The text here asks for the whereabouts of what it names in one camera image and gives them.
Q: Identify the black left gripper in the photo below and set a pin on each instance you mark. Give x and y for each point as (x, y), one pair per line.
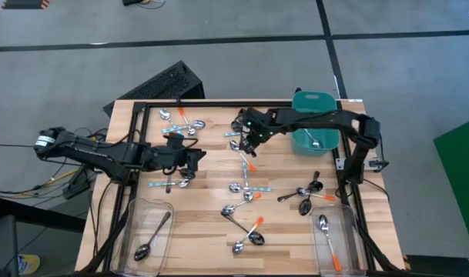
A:
(161, 159)

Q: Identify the teal plastic bin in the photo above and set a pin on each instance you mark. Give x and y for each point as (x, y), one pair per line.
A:
(322, 102)

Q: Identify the black floor power box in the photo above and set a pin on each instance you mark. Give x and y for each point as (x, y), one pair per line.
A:
(76, 184)

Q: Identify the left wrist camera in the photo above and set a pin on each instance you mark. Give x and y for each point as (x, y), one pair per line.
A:
(175, 141)

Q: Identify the green board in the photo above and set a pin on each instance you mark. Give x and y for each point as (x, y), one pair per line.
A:
(461, 173)

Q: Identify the clear plastic tray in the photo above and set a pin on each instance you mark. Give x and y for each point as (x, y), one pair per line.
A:
(161, 250)
(349, 238)

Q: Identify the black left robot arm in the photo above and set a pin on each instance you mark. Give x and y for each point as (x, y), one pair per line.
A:
(88, 152)

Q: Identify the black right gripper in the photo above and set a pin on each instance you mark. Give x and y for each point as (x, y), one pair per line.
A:
(259, 127)

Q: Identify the yellow packet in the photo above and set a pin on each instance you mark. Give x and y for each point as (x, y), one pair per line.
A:
(29, 264)

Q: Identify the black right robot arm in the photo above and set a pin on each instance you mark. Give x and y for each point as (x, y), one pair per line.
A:
(326, 117)

